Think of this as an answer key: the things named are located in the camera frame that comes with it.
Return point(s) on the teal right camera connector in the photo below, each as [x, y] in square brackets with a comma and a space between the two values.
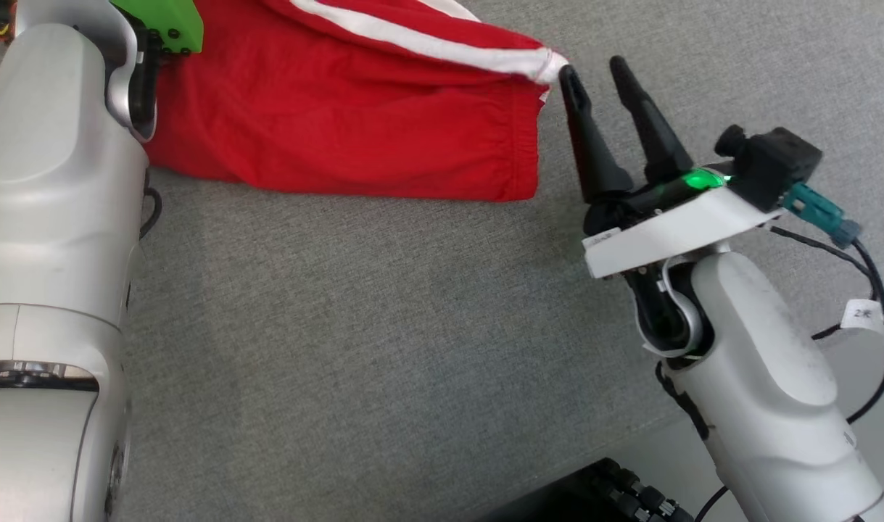
[819, 212]

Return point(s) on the red and white jersey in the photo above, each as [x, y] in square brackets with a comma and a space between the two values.
[340, 109]

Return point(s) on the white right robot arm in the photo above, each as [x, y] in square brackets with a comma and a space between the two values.
[768, 384]

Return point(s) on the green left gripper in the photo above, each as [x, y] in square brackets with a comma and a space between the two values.
[167, 22]

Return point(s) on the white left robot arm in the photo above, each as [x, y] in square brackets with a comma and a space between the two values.
[43, 254]

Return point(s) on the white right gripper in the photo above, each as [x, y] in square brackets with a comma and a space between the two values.
[674, 221]

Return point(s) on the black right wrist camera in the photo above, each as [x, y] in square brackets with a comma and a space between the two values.
[771, 167]

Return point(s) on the black ribbed robot base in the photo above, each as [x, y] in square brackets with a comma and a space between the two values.
[601, 496]

